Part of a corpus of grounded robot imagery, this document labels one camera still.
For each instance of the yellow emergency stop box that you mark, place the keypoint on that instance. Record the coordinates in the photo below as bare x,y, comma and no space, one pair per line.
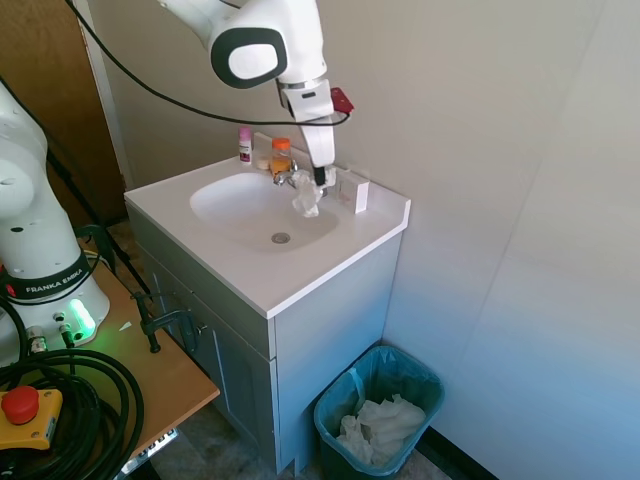
30,420

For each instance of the dark teal trash bin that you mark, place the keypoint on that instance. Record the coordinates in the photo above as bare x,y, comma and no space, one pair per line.
340,450

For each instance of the small white round container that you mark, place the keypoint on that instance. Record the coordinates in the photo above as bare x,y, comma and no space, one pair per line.
262,163

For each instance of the chrome sink drain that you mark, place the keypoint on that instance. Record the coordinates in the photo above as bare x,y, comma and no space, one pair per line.
281,238

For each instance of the chrome sink faucet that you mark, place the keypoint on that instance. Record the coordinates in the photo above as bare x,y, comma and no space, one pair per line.
282,177

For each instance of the white cardboard box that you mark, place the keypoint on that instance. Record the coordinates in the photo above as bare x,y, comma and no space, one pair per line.
352,192

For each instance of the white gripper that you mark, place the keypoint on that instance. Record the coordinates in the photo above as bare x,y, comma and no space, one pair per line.
320,145

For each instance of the blue plastic bin liner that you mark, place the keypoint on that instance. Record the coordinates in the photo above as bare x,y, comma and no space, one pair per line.
395,365

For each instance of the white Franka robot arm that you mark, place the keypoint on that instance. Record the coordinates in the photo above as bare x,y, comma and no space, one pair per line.
30,200

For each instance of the orange-lidded clear jar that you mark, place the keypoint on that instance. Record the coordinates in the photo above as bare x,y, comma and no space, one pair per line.
281,149

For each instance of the red and grey wrist camera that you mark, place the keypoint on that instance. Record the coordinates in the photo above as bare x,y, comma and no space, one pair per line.
342,100

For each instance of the pink-capped white deodorant bottle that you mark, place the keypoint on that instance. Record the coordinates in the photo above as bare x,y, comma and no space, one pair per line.
245,147

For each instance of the white tissue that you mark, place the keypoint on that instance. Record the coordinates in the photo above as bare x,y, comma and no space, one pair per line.
306,202
395,417
355,442

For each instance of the white vanity sink top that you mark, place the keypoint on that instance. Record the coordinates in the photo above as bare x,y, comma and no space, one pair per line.
240,270

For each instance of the grey vanity cabinet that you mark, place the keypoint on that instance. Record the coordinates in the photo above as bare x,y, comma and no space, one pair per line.
325,340

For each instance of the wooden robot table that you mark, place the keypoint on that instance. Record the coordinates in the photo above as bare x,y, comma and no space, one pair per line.
170,380

